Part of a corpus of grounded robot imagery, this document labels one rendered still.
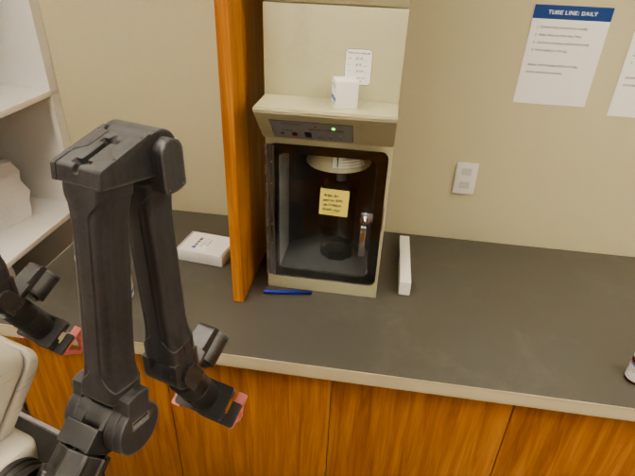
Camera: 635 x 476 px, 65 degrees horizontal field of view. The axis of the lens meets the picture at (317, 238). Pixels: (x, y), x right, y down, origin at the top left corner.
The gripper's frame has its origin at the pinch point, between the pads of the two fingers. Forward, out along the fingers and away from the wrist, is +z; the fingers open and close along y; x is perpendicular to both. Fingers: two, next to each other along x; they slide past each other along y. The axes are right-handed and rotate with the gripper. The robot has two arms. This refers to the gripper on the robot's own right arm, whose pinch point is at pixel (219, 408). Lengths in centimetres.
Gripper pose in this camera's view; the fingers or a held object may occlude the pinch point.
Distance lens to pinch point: 110.3
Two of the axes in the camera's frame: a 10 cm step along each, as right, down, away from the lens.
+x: -3.8, 7.9, -4.7
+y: -9.1, -2.4, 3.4
